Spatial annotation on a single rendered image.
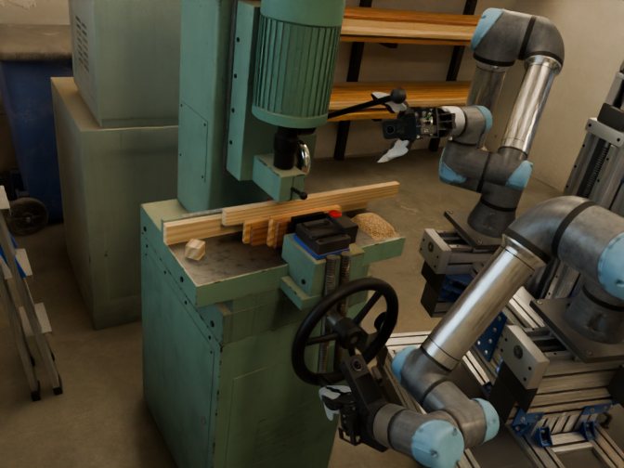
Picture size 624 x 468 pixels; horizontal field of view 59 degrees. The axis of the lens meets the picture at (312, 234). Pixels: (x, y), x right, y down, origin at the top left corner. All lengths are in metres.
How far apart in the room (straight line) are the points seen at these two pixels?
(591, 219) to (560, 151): 3.82
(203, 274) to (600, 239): 0.77
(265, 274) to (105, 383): 1.14
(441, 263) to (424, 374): 0.74
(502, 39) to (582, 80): 3.13
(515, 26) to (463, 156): 0.39
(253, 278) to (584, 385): 0.89
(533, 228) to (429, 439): 0.41
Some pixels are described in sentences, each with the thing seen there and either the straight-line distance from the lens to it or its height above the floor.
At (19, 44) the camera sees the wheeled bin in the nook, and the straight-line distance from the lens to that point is 2.85.
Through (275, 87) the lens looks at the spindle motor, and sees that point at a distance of 1.21.
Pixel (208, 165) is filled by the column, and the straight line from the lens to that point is 1.48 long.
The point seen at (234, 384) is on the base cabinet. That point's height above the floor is 0.57.
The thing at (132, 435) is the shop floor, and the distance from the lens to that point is 2.09.
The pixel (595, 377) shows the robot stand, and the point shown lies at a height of 0.70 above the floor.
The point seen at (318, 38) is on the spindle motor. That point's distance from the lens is 1.18.
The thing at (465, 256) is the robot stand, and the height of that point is 0.75.
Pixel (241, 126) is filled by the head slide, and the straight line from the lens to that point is 1.37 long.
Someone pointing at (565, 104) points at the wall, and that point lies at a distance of 4.80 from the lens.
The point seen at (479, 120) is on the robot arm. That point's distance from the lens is 1.43.
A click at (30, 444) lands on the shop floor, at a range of 2.13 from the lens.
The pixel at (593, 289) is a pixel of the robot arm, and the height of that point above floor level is 0.93.
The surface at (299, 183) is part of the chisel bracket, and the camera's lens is 1.33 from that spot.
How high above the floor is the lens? 1.59
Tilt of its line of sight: 29 degrees down
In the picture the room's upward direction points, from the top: 9 degrees clockwise
